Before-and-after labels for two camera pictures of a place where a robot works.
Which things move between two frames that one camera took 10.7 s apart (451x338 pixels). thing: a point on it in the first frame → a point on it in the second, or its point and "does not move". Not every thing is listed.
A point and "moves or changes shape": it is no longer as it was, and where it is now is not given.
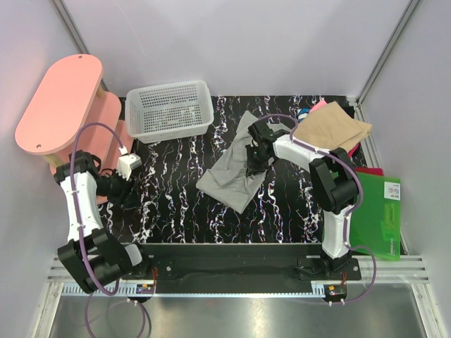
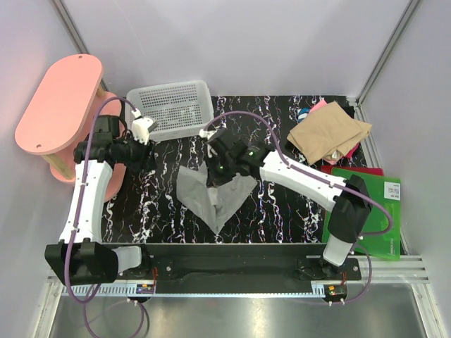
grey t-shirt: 227,181 moves or changes shape
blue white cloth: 303,113 does not move
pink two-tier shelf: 73,98 does not move
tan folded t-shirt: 331,125 does not move
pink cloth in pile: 318,105 does not move
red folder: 372,171 does not move
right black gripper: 251,167 → 214,180
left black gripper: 128,196 → 146,161
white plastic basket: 163,113 does not move
